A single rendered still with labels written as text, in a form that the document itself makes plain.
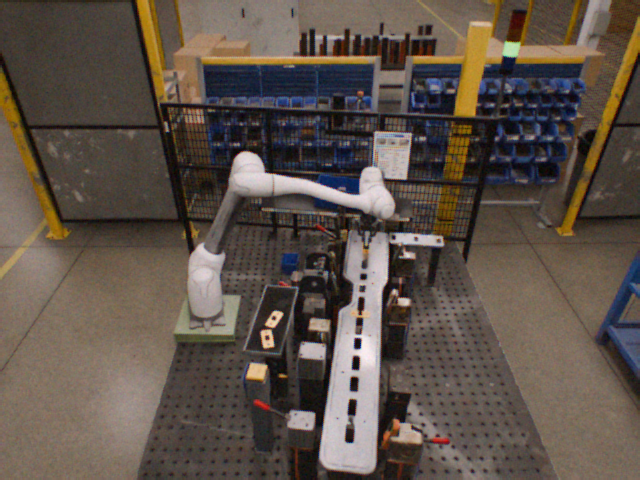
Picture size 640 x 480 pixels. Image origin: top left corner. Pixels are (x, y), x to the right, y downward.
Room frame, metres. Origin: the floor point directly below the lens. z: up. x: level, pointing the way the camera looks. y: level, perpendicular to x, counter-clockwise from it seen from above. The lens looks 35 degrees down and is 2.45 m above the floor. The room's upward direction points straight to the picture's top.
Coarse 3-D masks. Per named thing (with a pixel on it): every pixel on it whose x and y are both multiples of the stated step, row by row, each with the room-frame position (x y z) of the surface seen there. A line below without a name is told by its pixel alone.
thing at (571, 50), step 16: (464, 48) 5.06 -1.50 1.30; (496, 48) 4.86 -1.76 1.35; (528, 48) 4.86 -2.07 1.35; (544, 48) 4.86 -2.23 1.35; (560, 48) 4.86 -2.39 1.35; (576, 48) 4.86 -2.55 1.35; (592, 64) 4.60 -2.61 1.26; (592, 80) 4.61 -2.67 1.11; (576, 128) 4.60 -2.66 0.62; (560, 176) 4.60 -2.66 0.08
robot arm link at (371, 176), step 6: (366, 168) 1.97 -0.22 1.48; (372, 168) 1.96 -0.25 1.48; (366, 174) 1.93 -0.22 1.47; (372, 174) 1.92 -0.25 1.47; (378, 174) 1.93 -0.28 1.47; (360, 180) 1.95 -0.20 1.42; (366, 180) 1.91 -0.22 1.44; (372, 180) 1.91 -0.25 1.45; (378, 180) 1.92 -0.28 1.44; (360, 186) 1.94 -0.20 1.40; (366, 186) 1.89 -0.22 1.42; (360, 192) 1.94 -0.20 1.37
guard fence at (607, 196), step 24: (624, 72) 3.57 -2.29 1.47; (624, 96) 3.59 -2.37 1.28; (624, 120) 3.61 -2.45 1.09; (600, 144) 3.58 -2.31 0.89; (624, 144) 3.62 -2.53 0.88; (600, 168) 3.61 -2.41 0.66; (624, 168) 3.62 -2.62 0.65; (576, 192) 3.61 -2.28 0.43; (600, 192) 3.62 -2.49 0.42; (624, 192) 3.63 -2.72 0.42; (576, 216) 3.61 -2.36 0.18; (600, 216) 3.62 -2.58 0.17; (624, 216) 3.62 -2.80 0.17
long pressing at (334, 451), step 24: (360, 240) 2.06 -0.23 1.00; (384, 240) 2.06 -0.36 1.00; (360, 264) 1.85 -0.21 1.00; (384, 264) 1.85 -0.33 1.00; (336, 336) 1.36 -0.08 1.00; (360, 336) 1.37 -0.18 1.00; (336, 360) 1.24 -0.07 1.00; (360, 360) 1.24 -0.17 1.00; (336, 384) 1.12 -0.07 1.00; (360, 384) 1.12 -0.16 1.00; (336, 408) 1.02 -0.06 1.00; (360, 408) 1.02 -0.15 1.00; (336, 432) 0.92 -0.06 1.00; (360, 432) 0.92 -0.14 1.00; (336, 456) 0.84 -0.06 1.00; (360, 456) 0.84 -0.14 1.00
